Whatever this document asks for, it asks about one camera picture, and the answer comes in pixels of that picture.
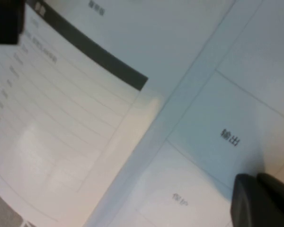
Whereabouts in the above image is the white product manual book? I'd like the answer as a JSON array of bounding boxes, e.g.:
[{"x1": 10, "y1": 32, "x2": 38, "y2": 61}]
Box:
[{"x1": 0, "y1": 0, "x2": 284, "y2": 227}]

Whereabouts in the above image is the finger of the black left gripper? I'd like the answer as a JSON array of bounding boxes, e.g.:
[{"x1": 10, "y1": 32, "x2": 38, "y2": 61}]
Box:
[{"x1": 0, "y1": 0, "x2": 27, "y2": 45}]

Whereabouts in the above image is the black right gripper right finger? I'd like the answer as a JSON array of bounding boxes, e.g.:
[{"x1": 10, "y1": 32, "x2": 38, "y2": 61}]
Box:
[{"x1": 257, "y1": 173, "x2": 284, "y2": 227}]

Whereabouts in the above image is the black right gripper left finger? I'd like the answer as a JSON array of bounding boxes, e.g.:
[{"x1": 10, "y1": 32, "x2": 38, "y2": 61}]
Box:
[{"x1": 230, "y1": 173, "x2": 282, "y2": 227}]

